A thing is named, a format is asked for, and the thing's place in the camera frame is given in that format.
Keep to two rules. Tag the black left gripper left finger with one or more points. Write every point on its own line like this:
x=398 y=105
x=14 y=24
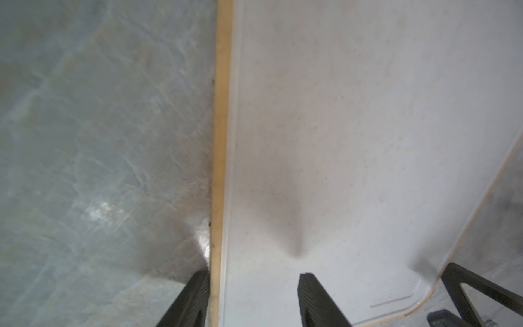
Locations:
x=191 y=306

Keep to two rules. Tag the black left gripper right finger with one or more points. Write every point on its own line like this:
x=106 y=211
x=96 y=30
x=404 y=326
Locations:
x=317 y=309

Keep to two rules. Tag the white cutting board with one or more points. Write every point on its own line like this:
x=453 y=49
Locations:
x=354 y=140

